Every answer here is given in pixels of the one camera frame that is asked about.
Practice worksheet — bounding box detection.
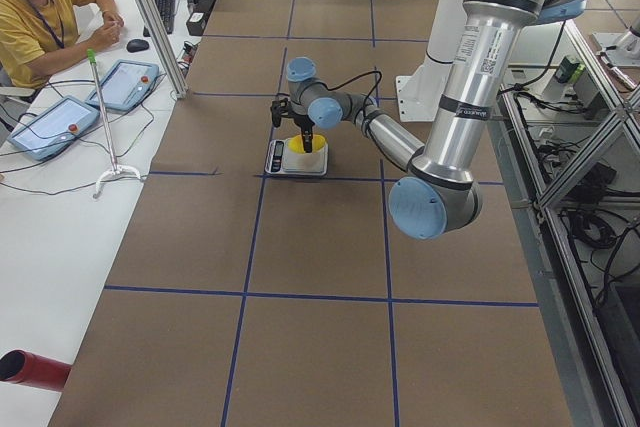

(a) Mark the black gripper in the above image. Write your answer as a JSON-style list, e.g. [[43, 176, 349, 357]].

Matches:
[[293, 115, 314, 153]]

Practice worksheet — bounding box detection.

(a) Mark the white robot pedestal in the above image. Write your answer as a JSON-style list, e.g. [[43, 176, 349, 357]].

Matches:
[[394, 0, 471, 124]]

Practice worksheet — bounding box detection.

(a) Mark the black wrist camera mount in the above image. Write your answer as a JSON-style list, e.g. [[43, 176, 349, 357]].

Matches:
[[270, 98, 291, 128]]

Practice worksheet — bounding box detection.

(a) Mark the person in yellow shirt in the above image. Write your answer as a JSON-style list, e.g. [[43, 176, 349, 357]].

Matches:
[[1, 0, 124, 90]]

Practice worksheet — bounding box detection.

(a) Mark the blue teach pendant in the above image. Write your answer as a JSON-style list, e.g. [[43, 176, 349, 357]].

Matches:
[[8, 96, 99, 161], [97, 59, 159, 113]]

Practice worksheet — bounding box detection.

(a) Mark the blue teach pendant near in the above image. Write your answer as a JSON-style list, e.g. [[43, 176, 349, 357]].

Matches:
[[8, 96, 99, 161]]

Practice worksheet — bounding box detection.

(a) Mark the red cylinder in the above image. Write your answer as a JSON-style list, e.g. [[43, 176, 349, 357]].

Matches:
[[1, 350, 72, 392]]

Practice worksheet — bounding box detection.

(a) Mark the black keyboard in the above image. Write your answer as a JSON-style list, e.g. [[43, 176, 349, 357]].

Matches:
[[154, 0, 176, 35]]

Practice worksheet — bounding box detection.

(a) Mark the black computer mouse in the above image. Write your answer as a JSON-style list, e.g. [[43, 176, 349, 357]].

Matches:
[[126, 39, 150, 53]]

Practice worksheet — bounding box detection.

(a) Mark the silver kitchen scale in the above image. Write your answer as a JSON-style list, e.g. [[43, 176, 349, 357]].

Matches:
[[264, 138, 329, 177]]

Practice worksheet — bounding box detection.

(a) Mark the aluminium frame post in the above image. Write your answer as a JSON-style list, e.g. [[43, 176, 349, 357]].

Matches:
[[135, 0, 188, 99]]

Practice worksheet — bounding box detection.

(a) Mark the blue teach pendant far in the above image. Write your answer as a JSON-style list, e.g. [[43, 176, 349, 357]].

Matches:
[[97, 59, 159, 113]]

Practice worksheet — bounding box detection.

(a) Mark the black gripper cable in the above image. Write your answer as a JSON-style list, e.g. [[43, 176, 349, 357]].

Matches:
[[329, 69, 384, 104]]

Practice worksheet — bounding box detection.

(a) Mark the grabber stick green tip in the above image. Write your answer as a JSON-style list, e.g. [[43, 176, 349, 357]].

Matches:
[[87, 48, 143, 200]]

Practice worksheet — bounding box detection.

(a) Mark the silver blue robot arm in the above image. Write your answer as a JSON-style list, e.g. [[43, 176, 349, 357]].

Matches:
[[271, 0, 587, 240]]

